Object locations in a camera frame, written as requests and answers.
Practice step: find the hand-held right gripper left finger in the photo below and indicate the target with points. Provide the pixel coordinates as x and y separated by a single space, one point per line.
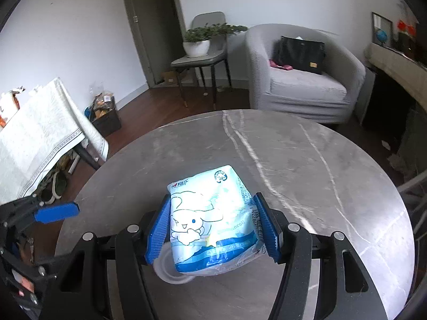
159 230

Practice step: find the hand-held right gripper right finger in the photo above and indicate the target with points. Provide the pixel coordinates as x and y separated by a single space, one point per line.
267 226

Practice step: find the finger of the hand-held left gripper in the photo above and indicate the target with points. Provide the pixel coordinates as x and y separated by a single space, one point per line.
56 211

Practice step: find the blue white tissue pack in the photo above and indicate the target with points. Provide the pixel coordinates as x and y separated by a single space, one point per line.
206 213

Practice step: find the green white shoe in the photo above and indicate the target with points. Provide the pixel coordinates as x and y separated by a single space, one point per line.
60 183
46 195

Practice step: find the white tape roll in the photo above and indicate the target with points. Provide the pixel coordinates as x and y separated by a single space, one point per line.
168 271

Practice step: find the black-legged dining table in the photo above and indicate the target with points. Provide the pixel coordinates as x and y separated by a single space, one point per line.
88 158

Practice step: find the white tablecloth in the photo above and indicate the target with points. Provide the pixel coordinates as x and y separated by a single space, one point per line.
40 133

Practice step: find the black storage crate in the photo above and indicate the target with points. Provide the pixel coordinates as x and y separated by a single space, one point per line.
108 125

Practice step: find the pile of snack packets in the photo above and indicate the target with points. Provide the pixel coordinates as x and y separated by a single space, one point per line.
103 104

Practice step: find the grey armchair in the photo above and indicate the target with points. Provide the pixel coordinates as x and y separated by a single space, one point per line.
300 90

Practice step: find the small cardboard box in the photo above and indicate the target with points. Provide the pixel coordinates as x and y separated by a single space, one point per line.
169 77

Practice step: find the pink cloth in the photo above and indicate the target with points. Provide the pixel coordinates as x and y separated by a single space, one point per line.
282 66

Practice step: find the dark cabinet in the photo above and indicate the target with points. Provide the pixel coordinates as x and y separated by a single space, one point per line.
383 106

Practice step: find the grey dining chair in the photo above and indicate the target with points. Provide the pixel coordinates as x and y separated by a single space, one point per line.
196 61

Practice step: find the black handbag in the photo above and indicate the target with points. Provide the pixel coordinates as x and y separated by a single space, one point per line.
300 55

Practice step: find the potted plant in white pot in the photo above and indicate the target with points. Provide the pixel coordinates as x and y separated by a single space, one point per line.
196 48

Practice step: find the grey-green door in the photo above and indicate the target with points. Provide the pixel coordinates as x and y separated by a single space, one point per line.
150 33

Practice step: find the beige runner cloth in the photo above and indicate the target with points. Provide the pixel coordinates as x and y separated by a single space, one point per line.
390 60

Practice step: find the small blue globe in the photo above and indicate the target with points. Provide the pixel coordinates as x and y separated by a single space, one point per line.
381 36

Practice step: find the framed picture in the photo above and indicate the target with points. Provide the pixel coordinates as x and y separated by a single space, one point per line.
378 22

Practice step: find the red shelf decoration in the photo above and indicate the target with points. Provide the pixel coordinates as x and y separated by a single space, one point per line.
405 27

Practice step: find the grey metal chair frame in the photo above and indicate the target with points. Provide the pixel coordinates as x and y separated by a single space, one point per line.
412 186

